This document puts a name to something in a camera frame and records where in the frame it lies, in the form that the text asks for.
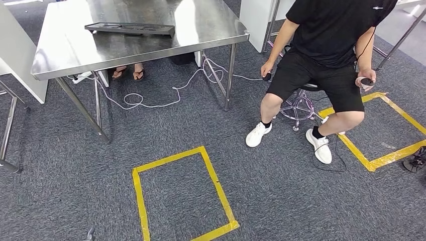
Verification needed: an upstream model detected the black plastic bracket part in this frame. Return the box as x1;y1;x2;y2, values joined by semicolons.
84;22;176;39

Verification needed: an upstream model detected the yellow floor tape square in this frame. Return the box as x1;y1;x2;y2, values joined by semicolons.
317;92;426;173
132;146;240;241

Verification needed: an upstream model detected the white power strip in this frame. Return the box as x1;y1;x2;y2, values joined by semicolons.
71;71;93;85

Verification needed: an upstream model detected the white desk partition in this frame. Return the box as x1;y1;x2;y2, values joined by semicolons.
0;2;49;104
239;0;295;53

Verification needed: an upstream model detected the black bag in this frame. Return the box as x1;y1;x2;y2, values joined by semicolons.
170;52;196;66

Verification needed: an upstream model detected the chrome swivel stool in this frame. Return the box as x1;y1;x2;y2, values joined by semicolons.
273;81;329;132

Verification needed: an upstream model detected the white cable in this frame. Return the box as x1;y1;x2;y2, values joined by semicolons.
66;58;264;110

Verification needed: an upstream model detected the black floor cable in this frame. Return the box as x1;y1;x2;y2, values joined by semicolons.
311;96;349;173

